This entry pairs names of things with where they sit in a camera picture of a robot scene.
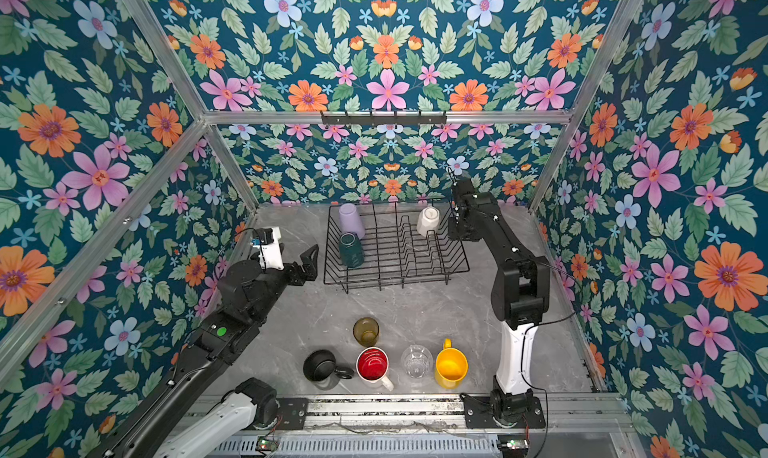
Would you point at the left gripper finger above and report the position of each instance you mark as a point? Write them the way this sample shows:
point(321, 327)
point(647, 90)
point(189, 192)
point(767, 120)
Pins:
point(310, 256)
point(309, 271)

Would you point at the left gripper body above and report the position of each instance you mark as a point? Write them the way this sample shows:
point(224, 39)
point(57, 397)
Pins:
point(292, 275)

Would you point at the red white mug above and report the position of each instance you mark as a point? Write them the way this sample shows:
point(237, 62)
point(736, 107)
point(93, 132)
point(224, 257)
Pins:
point(373, 366)

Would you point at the cream white mug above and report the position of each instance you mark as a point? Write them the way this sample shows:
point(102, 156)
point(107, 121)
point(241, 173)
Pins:
point(428, 220)

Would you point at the olive green glass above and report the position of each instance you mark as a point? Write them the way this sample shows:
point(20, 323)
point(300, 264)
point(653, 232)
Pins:
point(366, 331)

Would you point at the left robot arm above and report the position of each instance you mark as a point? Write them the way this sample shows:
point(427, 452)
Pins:
point(249, 290)

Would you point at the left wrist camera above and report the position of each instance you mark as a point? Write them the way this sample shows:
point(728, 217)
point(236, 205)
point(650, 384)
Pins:
point(266, 248)

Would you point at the yellow mug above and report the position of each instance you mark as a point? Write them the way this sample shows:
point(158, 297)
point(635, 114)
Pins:
point(451, 366)

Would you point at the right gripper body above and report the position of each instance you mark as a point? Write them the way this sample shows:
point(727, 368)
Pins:
point(461, 231)

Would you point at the clear drinking glass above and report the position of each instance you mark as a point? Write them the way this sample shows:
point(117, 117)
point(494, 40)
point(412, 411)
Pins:
point(417, 361)

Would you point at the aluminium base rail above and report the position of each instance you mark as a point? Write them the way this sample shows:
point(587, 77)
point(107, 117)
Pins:
point(555, 412)

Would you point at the dark green mug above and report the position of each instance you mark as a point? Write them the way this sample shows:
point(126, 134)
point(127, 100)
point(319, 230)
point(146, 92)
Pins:
point(351, 250)

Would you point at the wall hook rail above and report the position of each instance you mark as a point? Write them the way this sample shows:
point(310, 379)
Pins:
point(379, 118)

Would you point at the lilac plastic cup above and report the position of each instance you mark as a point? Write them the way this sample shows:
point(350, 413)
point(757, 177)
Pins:
point(351, 221)

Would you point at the black mug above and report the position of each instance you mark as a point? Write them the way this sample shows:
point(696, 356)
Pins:
point(322, 369)

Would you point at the black wire dish rack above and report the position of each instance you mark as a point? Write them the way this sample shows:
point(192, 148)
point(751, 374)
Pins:
point(394, 252)

